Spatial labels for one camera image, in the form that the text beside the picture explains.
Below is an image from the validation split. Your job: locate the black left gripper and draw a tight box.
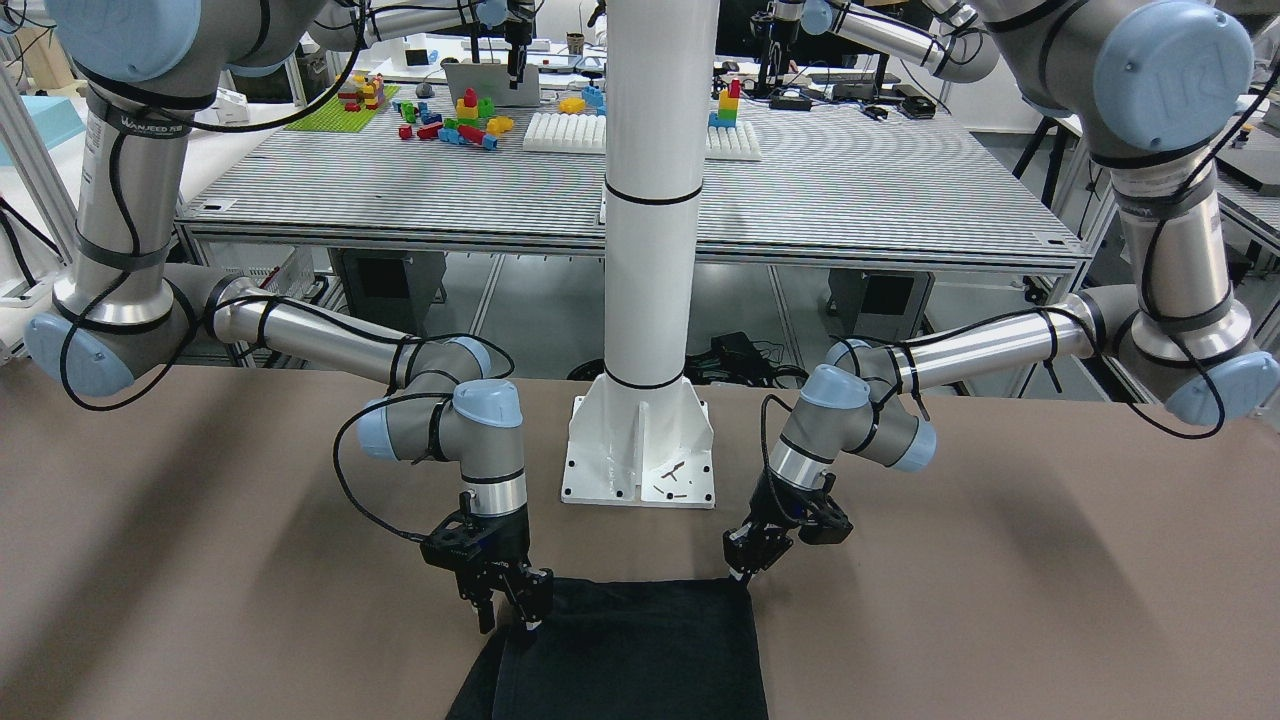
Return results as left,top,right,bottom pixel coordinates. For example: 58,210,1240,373
722,470,829,583

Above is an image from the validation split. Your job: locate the black printed t-shirt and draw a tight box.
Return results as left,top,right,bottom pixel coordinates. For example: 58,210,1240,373
447,578,769,719

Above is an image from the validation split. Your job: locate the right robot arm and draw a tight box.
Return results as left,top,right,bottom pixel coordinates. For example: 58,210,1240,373
24,1,556,633

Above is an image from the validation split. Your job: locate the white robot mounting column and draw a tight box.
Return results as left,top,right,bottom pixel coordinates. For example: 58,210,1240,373
561,1,719,509

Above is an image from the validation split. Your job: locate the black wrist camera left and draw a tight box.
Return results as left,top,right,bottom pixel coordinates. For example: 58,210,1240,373
797,493,854,546

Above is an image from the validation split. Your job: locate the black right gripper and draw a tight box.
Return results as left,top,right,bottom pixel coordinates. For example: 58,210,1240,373
451,506,556,635

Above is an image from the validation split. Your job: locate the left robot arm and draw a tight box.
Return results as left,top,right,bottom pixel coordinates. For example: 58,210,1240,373
722,1,1277,583

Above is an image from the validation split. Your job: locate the striped metal work table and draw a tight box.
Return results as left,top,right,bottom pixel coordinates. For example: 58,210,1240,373
178,102,1089,392

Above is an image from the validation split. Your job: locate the white peg board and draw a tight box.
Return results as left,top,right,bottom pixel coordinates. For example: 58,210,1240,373
705,120,763,161
522,113,607,155

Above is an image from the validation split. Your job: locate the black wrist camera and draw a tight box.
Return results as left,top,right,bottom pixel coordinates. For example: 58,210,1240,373
419,516,490,573
797,493,854,546

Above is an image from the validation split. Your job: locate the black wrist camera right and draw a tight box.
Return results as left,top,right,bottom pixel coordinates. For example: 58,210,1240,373
419,516,490,573

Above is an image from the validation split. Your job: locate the green lego baseplate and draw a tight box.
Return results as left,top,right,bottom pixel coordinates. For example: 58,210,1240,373
285,85,401,133

